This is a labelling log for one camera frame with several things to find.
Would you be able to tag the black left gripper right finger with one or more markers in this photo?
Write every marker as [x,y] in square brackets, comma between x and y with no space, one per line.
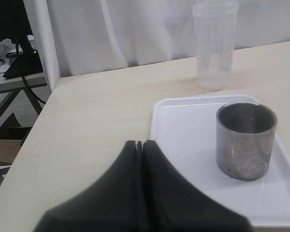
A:
[175,205]

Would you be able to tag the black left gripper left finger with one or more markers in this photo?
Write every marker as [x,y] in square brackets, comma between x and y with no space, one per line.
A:
[114,203]

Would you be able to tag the stainless steel cup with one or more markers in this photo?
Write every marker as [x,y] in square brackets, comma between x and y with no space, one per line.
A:
[245,133]

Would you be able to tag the clear plastic measuring pitcher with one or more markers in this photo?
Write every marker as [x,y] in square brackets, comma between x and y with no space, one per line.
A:
[215,26]

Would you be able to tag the cardboard box on floor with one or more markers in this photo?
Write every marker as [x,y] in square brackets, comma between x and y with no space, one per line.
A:
[12,136]

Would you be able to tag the white background curtain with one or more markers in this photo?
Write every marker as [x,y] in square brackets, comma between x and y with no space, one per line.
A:
[77,37]

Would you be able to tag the background desk with clutter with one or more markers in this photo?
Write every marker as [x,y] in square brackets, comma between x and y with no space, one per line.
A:
[12,87]

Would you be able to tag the black monitor stand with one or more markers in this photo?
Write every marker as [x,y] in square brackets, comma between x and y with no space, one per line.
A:
[18,29]

